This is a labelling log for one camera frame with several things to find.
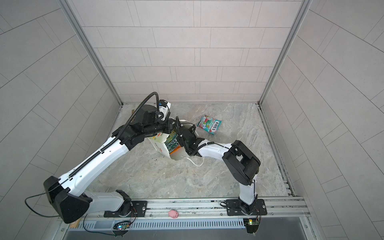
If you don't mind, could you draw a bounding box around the aluminium mounting rail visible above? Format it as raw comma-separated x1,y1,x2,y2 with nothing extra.
62,197,310,234

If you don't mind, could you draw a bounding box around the right circuit board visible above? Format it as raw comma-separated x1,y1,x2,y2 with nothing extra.
243,219,260,234

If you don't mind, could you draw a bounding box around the left green circuit board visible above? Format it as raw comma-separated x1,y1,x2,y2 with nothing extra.
113,221,131,231

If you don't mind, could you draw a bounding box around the white paper gift bag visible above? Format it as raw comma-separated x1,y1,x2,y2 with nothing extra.
149,120,205,167

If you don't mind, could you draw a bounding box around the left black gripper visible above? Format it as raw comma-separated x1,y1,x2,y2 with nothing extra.
142,117,181,138

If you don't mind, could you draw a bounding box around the teal mint candy bag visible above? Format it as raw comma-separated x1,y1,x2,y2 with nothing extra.
198,115,222,135

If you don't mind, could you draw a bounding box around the pink ball on rail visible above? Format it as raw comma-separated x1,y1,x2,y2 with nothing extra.
168,210,179,219

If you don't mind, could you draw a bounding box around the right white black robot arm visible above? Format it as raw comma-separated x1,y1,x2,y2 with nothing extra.
175,126,261,215

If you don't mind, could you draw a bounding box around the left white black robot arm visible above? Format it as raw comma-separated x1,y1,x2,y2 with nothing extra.
44,100,173,224

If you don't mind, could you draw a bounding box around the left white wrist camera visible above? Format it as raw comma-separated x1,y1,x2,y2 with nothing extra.
159,100,171,122

